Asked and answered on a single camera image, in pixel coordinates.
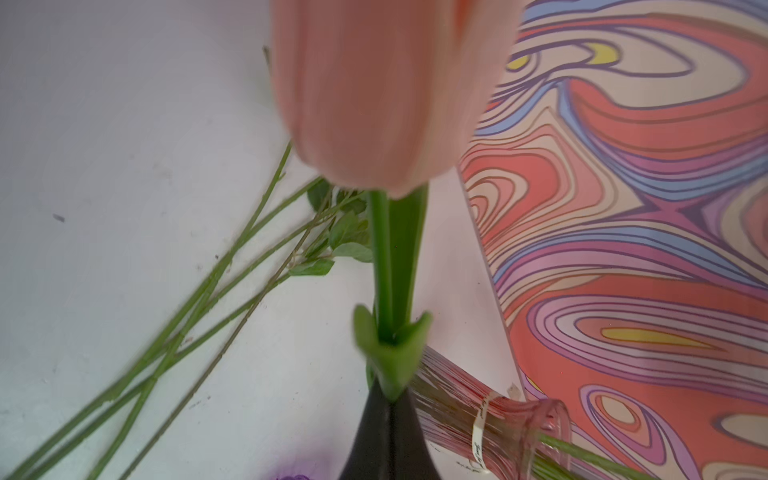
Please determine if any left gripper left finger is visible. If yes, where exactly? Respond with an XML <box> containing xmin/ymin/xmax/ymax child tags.
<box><xmin>339</xmin><ymin>381</ymin><xmax>390</xmax><ymax>480</ymax></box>

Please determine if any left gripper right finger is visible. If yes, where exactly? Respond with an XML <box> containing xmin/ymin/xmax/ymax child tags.
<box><xmin>389</xmin><ymin>389</ymin><xmax>440</xmax><ymax>480</ymax></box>

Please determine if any pink glass vase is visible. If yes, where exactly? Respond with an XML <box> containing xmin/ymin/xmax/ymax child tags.
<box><xmin>411</xmin><ymin>347</ymin><xmax>576</xmax><ymax>479</ymax></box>

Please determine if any pink tulip stem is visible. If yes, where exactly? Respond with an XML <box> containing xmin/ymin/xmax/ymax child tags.
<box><xmin>270</xmin><ymin>1</ymin><xmax>523</xmax><ymax>401</ymax></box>

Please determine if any blue purple glass vase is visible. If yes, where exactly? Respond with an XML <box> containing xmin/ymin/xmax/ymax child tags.
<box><xmin>277</xmin><ymin>474</ymin><xmax>311</xmax><ymax>480</ymax></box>

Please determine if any cream ribbon on vase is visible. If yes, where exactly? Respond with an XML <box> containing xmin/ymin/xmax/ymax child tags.
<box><xmin>471</xmin><ymin>390</ymin><xmax>500</xmax><ymax>474</ymax></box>

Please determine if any pile of artificial flowers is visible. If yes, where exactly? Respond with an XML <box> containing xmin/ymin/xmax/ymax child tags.
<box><xmin>9</xmin><ymin>146</ymin><xmax>370</xmax><ymax>479</ymax></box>

